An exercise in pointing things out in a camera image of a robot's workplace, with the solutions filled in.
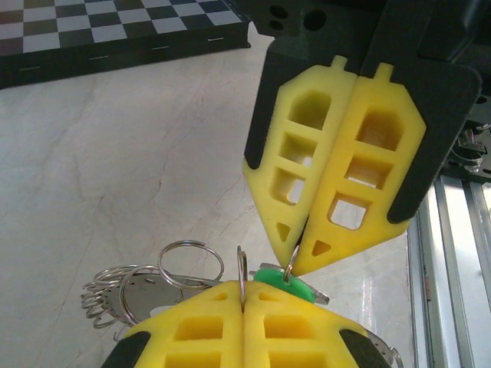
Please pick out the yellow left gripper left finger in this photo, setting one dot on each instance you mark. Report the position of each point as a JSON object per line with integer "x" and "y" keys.
{"x": 184, "y": 333}

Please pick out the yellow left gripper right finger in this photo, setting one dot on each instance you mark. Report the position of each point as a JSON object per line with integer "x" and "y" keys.
{"x": 299, "y": 337}

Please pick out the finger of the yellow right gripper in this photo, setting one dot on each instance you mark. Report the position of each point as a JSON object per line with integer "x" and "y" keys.
{"x": 295, "y": 161}
{"x": 368, "y": 191}

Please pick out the metal keyring bunch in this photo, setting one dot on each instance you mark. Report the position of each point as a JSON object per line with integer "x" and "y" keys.
{"x": 145, "y": 295}

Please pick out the key with green head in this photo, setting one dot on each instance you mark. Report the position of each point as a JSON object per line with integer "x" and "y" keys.
{"x": 272, "y": 278}

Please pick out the black grey chessboard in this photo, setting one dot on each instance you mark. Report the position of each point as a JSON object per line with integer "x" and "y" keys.
{"x": 115, "y": 23}

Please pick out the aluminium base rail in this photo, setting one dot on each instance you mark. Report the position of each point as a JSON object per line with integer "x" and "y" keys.
{"x": 452, "y": 268}

